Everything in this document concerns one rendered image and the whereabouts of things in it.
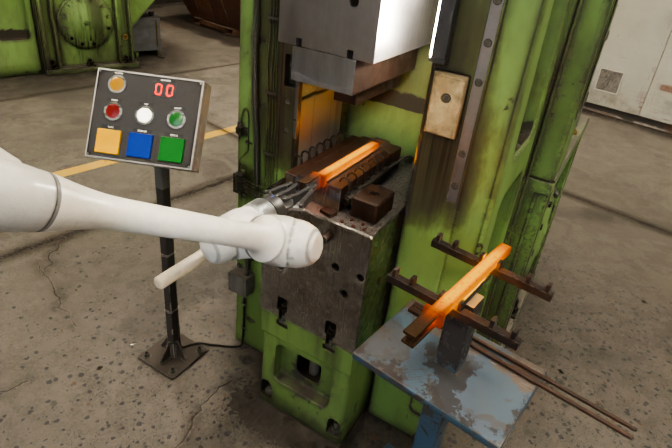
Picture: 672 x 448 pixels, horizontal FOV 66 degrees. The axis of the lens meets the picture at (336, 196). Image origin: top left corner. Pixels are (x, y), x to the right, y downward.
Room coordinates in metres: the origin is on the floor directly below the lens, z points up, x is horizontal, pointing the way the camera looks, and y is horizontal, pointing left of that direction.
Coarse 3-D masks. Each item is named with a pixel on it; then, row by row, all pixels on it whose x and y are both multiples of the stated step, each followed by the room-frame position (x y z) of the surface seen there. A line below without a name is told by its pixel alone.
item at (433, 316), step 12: (492, 252) 1.08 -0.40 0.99; (504, 252) 1.09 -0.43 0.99; (480, 264) 1.03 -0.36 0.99; (492, 264) 1.03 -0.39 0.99; (468, 276) 0.97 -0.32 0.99; (480, 276) 0.98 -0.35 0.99; (456, 288) 0.92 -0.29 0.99; (468, 288) 0.93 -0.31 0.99; (444, 300) 0.88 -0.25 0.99; (456, 300) 0.89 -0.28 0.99; (432, 312) 0.83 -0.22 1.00; (444, 312) 0.84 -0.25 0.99; (420, 324) 0.79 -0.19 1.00; (432, 324) 0.82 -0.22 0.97; (408, 336) 0.76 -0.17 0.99; (420, 336) 0.78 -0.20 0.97
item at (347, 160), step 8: (368, 144) 1.66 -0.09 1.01; (376, 144) 1.67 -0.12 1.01; (352, 152) 1.57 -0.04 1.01; (360, 152) 1.58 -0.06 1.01; (344, 160) 1.50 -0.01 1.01; (352, 160) 1.52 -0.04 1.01; (328, 168) 1.42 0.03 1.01; (336, 168) 1.43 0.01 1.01; (312, 176) 1.33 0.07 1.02; (320, 176) 1.35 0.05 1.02; (328, 176) 1.39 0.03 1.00; (304, 184) 1.28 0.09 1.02; (320, 184) 1.35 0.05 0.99
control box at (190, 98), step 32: (96, 96) 1.52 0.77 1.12; (128, 96) 1.52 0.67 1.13; (160, 96) 1.52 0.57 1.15; (192, 96) 1.53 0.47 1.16; (96, 128) 1.47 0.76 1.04; (128, 128) 1.47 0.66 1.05; (160, 128) 1.47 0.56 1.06; (192, 128) 1.48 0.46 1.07; (128, 160) 1.42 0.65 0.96; (192, 160) 1.43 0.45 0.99
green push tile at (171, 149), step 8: (160, 144) 1.44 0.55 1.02; (168, 144) 1.44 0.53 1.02; (176, 144) 1.44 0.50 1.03; (184, 144) 1.45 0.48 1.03; (160, 152) 1.43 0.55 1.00; (168, 152) 1.43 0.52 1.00; (176, 152) 1.43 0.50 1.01; (160, 160) 1.42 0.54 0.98; (168, 160) 1.42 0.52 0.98; (176, 160) 1.42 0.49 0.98
